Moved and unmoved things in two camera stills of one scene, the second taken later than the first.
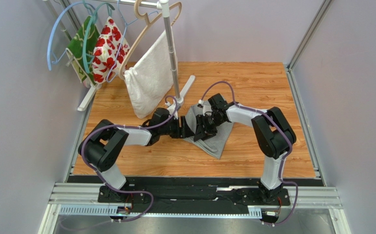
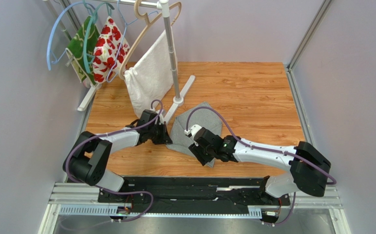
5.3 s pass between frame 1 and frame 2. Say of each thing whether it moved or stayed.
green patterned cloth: stayed
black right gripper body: moved
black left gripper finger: moved
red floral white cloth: stayed
